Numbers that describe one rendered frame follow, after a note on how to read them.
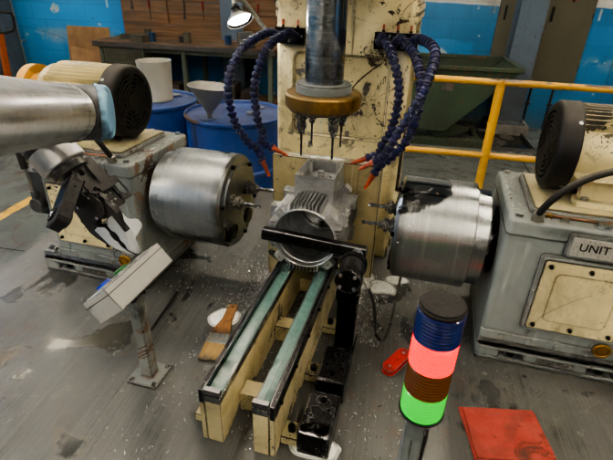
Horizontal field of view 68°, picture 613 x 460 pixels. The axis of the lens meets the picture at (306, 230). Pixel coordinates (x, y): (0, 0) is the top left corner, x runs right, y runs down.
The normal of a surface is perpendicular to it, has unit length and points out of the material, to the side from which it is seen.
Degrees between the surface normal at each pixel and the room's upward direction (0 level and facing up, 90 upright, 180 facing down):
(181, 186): 58
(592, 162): 93
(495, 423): 3
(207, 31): 90
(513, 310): 90
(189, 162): 25
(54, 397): 0
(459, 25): 90
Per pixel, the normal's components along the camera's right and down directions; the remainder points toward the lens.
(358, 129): -0.27, 0.46
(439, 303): 0.03, -0.88
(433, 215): -0.19, -0.21
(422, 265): -0.27, 0.64
